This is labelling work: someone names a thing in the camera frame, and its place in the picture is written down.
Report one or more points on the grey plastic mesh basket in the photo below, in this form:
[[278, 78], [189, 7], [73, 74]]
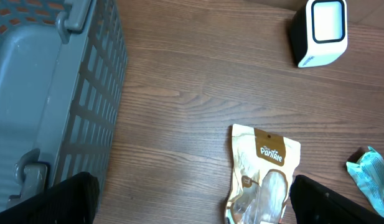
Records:
[[62, 68]]

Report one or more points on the white barcode scanner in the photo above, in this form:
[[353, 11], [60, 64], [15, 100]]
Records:
[[318, 33]]

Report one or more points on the teal snack packet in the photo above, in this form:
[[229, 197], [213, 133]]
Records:
[[368, 174]]

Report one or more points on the brown cookie pouch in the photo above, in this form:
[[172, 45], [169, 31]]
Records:
[[262, 174]]

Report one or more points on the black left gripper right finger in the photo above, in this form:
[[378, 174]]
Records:
[[313, 203]]

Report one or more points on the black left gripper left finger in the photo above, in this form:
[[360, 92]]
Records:
[[74, 200]]

